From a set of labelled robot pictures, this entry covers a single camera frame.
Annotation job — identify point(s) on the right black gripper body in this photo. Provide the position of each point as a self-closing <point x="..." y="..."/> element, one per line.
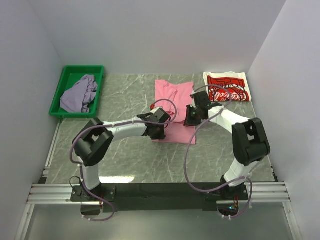
<point x="193" y="117"/>

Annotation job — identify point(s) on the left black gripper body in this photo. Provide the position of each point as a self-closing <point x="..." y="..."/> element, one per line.
<point x="159" y="134"/>

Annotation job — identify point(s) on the pink t-shirt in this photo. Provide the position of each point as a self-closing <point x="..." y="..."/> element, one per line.
<point x="175" y="99"/>

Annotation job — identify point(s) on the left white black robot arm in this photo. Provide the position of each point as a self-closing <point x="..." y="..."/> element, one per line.
<point x="91" y="145"/>

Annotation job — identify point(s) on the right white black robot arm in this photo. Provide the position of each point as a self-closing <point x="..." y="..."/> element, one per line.
<point x="250" y="144"/>

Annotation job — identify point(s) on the folded red white Coca-Cola t-shirt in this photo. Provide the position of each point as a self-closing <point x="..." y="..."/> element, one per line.
<point x="236" y="84"/>

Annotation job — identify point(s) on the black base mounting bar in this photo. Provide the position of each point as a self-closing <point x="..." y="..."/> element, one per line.
<point x="114" y="197"/>

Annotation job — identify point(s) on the lavender t-shirt in bin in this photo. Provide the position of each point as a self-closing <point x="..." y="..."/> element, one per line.
<point x="77" y="98"/>

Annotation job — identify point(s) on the green plastic bin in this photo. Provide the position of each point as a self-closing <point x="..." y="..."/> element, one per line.
<point x="70" y="75"/>

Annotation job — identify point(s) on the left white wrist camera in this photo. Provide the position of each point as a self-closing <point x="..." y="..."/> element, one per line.
<point x="154" y="109"/>

